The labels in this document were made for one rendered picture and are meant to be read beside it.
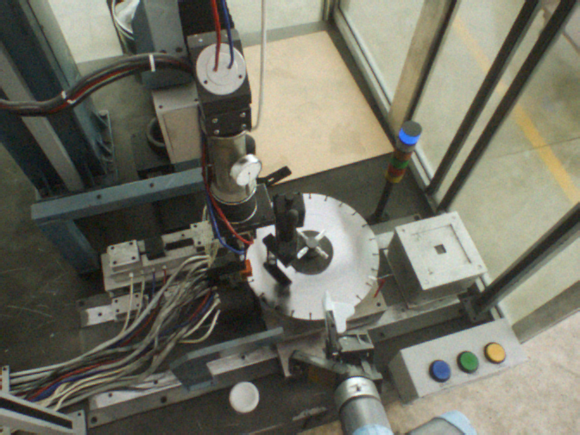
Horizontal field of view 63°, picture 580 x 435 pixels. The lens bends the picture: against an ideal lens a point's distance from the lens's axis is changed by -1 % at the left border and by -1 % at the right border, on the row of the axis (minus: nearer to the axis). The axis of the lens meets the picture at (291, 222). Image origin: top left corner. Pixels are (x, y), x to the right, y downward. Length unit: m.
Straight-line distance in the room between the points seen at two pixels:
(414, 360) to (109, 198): 0.78
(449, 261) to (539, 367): 1.13
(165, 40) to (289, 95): 1.03
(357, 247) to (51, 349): 0.81
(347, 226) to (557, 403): 1.39
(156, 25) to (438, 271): 0.86
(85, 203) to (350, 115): 0.92
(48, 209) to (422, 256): 0.89
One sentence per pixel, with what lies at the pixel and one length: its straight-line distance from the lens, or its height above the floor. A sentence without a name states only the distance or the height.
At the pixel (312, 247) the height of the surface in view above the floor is 1.00.
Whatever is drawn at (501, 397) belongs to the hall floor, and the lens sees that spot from 2.22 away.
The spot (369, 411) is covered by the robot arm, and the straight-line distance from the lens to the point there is 0.82.
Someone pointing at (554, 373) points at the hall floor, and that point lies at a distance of 2.35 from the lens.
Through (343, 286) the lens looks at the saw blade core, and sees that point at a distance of 1.13.
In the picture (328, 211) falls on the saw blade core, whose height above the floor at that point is 0.95.
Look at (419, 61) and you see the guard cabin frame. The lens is 1.43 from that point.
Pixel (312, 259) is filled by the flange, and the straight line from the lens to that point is 1.13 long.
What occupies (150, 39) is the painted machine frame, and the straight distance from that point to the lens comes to 0.74.
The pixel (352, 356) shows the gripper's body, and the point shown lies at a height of 1.10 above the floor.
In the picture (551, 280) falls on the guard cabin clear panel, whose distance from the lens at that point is 1.18.
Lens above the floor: 1.99
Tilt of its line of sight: 61 degrees down
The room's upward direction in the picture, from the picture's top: 5 degrees clockwise
